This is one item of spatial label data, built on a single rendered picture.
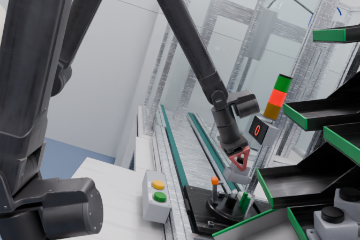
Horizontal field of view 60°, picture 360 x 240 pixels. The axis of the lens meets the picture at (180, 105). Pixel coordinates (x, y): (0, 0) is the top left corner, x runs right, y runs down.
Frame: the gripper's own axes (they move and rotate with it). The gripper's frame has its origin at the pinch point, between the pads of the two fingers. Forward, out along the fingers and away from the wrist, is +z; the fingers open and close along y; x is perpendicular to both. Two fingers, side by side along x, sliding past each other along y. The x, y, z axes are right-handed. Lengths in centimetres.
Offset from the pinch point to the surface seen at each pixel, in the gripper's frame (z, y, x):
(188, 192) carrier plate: 6.4, 7.1, 17.5
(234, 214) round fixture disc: 12.1, -4.3, 7.2
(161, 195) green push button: 0.2, 1.5, 25.3
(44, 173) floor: 41, 169, 128
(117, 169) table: 2, 34, 41
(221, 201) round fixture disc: 10.7, 1.9, 9.0
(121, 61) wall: -16, 231, 37
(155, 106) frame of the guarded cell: -3, 82, 19
